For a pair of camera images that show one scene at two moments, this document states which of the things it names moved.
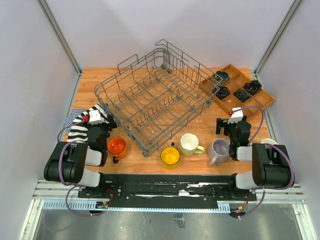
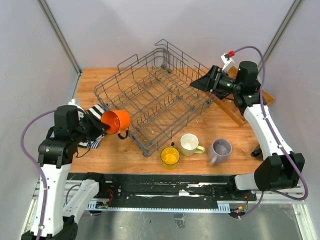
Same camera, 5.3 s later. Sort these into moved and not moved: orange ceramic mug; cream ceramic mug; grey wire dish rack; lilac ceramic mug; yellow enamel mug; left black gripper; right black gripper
Moved: orange ceramic mug; left black gripper; right black gripper
Not moved: yellow enamel mug; cream ceramic mug; lilac ceramic mug; grey wire dish rack
